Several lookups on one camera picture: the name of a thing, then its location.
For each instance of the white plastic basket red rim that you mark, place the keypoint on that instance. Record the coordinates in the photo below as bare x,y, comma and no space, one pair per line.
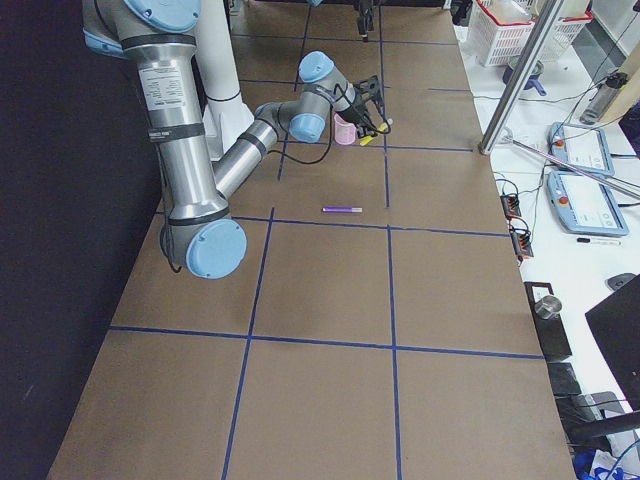
499,30

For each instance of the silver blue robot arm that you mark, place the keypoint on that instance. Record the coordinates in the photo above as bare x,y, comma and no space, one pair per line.
159,38

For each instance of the blue saucepan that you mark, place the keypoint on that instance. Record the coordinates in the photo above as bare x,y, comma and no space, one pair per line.
533,81

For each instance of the aluminium frame post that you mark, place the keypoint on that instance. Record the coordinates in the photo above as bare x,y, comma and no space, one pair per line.
529,56

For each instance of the black white marker pen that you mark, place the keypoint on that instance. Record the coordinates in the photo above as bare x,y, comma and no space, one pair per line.
598,241

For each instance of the long metal rod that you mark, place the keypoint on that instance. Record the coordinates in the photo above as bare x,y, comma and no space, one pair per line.
618,185

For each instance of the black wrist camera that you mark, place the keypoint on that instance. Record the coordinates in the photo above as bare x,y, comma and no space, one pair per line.
369,89

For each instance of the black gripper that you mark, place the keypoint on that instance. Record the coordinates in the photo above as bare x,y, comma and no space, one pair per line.
364,20
358,111

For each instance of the black monitor corner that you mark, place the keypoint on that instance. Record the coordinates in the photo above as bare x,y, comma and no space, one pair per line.
614,324

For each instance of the orange black connector box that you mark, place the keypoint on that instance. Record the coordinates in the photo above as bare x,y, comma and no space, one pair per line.
511,205
521,242

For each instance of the lower blue teach pendant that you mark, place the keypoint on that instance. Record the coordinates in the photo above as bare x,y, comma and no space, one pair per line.
584,206

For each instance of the blue teach pendant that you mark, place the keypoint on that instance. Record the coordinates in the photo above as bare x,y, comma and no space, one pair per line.
582,147
584,206

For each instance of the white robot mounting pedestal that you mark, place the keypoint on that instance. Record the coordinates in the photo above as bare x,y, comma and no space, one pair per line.
226,116

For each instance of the purple highlighter pen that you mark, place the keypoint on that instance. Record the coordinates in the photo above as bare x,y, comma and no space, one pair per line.
342,209

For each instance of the upper blue teach pendant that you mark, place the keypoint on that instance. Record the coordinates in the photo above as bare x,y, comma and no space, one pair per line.
582,147

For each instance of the pink mesh pen holder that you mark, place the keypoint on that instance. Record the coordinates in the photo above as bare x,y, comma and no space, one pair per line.
345,133

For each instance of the black computer mouse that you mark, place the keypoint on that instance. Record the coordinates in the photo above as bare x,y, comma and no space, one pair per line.
618,281

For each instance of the lower orange black connector box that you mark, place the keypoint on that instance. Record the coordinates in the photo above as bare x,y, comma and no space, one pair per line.
521,242

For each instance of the upper orange black connector box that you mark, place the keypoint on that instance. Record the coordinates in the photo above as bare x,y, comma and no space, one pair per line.
511,205

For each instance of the steel cup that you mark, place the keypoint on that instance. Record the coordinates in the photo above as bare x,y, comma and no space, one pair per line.
547,307

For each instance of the yellow highlighter pen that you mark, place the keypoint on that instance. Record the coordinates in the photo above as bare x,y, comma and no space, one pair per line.
384,128

